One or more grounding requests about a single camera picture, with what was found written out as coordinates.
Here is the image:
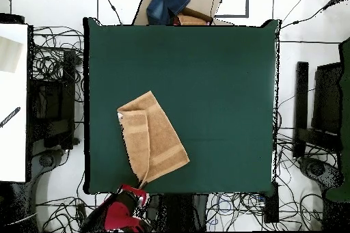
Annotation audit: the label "tan terry towel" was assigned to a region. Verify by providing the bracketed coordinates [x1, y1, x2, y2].
[116, 90, 191, 190]

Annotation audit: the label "black stand base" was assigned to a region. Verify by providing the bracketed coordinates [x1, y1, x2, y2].
[31, 148, 65, 182]
[299, 156, 344, 190]

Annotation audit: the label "dark green table cloth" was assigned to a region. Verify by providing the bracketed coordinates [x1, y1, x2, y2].
[83, 17, 280, 195]

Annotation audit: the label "white table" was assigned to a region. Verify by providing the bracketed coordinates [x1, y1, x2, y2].
[0, 23, 28, 183]

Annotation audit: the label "blue jeans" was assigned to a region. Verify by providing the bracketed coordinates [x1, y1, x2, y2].
[146, 0, 191, 25]

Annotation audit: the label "green fabric sheet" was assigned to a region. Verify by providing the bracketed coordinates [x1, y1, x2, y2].
[325, 37, 350, 204]

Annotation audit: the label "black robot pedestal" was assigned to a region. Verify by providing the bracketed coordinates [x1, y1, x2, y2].
[148, 193, 208, 232]

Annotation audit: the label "black cable tangle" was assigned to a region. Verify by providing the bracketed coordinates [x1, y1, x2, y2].
[206, 191, 323, 231]
[31, 26, 84, 102]

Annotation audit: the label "black striped strap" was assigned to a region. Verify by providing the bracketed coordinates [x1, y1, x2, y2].
[0, 106, 21, 128]

